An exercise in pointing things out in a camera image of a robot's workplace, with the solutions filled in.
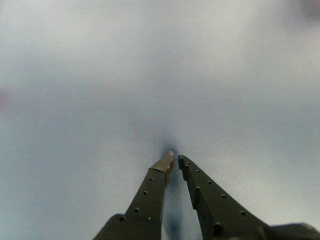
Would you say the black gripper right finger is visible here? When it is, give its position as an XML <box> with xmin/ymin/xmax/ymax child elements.
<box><xmin>177</xmin><ymin>154</ymin><xmax>276</xmax><ymax>240</ymax></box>

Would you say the dark blue-grey mat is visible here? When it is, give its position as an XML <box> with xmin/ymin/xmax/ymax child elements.
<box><xmin>0</xmin><ymin>0</ymin><xmax>320</xmax><ymax>240</ymax></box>

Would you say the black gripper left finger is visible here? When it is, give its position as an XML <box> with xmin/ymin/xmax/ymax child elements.
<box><xmin>92</xmin><ymin>150</ymin><xmax>175</xmax><ymax>240</ymax></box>

